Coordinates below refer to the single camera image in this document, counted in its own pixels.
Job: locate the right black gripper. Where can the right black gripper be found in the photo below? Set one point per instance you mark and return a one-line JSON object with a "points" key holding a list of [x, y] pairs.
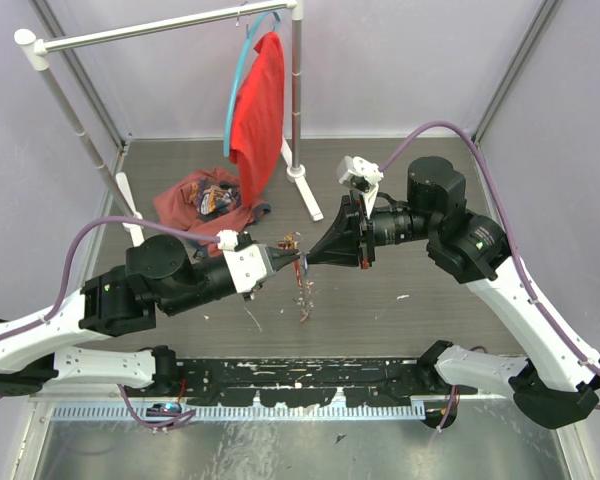
{"points": [[340, 246]]}

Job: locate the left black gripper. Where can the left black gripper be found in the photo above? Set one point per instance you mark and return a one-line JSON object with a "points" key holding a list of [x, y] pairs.
{"points": [[279, 257]]}

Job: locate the red handled keyring with keys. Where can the red handled keyring with keys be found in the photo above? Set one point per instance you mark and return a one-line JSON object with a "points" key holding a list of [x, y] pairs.
{"points": [[304, 300]]}

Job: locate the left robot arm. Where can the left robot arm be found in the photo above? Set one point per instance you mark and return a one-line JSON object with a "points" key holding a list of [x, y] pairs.
{"points": [[46, 348]]}

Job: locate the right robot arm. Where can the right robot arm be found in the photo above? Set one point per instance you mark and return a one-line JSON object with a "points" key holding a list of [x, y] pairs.
{"points": [[555, 383]]}

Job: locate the dark red printed shirt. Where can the dark red printed shirt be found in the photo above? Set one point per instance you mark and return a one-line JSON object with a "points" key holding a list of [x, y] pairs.
{"points": [[206, 202]]}

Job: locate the bright red shirt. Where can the bright red shirt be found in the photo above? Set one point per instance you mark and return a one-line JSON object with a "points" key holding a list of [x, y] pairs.
{"points": [[258, 119]]}

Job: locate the blue clothes hanger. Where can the blue clothes hanger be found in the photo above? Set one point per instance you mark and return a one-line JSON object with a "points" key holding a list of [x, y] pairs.
{"points": [[251, 31]]}

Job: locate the small electronics board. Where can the small electronics board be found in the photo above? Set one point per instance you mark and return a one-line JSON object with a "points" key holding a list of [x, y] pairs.
{"points": [[164, 409]]}

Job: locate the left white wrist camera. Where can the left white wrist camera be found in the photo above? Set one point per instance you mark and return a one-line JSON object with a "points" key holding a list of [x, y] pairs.
{"points": [[246, 259]]}

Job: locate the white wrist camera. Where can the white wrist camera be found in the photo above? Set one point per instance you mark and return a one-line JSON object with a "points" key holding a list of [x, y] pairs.
{"points": [[246, 259], [358, 174]]}

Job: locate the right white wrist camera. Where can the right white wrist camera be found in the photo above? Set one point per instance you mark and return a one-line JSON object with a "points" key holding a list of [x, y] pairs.
{"points": [[358, 174]]}

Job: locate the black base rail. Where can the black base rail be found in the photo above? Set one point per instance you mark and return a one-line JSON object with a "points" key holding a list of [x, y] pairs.
{"points": [[304, 382]]}

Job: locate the grey cable duct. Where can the grey cable duct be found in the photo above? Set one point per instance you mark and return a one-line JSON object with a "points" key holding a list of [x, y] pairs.
{"points": [[337, 411]]}

